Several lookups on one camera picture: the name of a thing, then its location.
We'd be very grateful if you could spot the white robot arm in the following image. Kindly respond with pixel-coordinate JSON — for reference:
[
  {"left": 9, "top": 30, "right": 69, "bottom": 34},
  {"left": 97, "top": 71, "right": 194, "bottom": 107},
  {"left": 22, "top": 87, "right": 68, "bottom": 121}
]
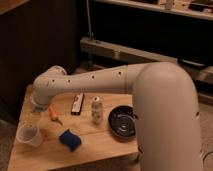
[{"left": 30, "top": 62, "right": 203, "bottom": 171}]

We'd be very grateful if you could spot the metal shelf rail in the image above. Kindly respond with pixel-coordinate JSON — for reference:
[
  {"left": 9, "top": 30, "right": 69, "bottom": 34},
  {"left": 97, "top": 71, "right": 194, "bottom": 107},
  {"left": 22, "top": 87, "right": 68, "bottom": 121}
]
[{"left": 80, "top": 37, "right": 213, "bottom": 85}]

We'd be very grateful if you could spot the orange carrot toy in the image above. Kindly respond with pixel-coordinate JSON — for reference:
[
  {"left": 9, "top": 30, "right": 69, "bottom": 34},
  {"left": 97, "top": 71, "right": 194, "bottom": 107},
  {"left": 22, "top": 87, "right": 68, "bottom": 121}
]
[{"left": 48, "top": 105, "right": 62, "bottom": 125}]

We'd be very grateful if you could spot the black ceramic bowl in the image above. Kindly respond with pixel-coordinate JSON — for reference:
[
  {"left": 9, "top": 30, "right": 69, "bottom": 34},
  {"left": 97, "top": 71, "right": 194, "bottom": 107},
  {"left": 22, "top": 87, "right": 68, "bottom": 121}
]
[{"left": 108, "top": 105, "right": 136, "bottom": 138}]

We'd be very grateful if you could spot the wooden table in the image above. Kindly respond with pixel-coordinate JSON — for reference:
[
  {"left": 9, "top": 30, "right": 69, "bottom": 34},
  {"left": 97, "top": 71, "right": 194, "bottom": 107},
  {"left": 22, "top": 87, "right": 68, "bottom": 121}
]
[{"left": 7, "top": 93, "right": 137, "bottom": 171}]

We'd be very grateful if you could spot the small white bottle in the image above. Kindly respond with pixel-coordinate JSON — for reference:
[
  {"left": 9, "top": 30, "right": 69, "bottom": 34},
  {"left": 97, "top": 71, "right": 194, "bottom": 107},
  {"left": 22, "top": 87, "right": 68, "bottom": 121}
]
[{"left": 91, "top": 96, "right": 103, "bottom": 124}]

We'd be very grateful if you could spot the blue sponge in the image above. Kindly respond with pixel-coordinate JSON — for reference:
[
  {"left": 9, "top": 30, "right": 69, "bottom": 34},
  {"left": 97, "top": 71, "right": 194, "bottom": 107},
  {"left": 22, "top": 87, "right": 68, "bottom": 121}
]
[{"left": 59, "top": 130, "right": 82, "bottom": 151}]

